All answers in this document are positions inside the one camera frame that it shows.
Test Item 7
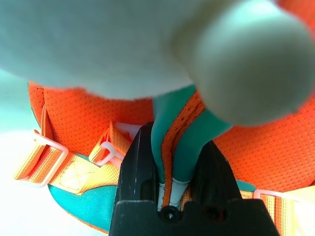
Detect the grey white plush charm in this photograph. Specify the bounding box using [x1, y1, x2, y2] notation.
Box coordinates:
[0, 0, 315, 127]

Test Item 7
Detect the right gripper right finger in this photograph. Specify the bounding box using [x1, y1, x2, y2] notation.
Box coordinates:
[186, 140, 243, 203]

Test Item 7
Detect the orange and teal backpack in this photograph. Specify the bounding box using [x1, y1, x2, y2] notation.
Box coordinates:
[13, 0, 315, 236]

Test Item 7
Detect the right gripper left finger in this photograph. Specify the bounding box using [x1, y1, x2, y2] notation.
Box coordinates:
[118, 121, 158, 205]

